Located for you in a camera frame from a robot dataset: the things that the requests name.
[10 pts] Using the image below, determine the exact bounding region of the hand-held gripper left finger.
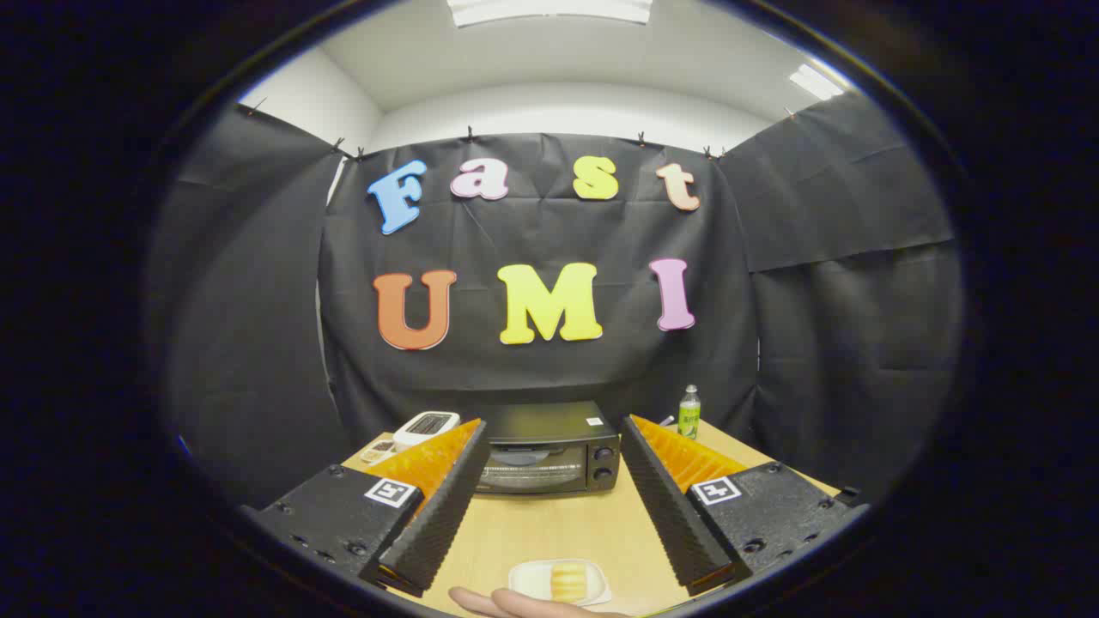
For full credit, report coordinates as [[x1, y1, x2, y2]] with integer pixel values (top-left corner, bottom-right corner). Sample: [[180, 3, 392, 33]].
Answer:
[[239, 418, 491, 599]]

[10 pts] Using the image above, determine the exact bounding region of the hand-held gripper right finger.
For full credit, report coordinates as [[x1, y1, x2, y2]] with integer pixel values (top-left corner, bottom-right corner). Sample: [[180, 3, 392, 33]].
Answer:
[[620, 415, 870, 597]]

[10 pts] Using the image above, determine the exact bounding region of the white plate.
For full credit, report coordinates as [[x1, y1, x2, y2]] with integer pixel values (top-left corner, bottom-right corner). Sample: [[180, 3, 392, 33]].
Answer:
[[508, 559, 612, 607]]

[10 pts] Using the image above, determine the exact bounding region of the ridged golden bread roll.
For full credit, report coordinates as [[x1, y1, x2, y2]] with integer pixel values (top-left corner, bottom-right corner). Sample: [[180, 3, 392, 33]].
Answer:
[[549, 564, 586, 602]]

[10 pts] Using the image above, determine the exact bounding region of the black toaster oven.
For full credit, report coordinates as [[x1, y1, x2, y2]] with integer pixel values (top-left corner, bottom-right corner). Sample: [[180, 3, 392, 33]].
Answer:
[[471, 401, 622, 497]]

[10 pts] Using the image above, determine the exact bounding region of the white pop-up toaster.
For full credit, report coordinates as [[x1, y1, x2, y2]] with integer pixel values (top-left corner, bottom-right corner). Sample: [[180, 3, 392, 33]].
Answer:
[[392, 411, 461, 451]]

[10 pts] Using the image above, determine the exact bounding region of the small ceiling light panel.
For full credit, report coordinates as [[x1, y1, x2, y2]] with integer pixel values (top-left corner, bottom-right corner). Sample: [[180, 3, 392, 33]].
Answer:
[[788, 64, 847, 101]]

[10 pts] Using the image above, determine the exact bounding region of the long ceiling light panel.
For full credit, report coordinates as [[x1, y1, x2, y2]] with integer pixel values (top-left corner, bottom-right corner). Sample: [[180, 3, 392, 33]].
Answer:
[[446, 0, 653, 28]]

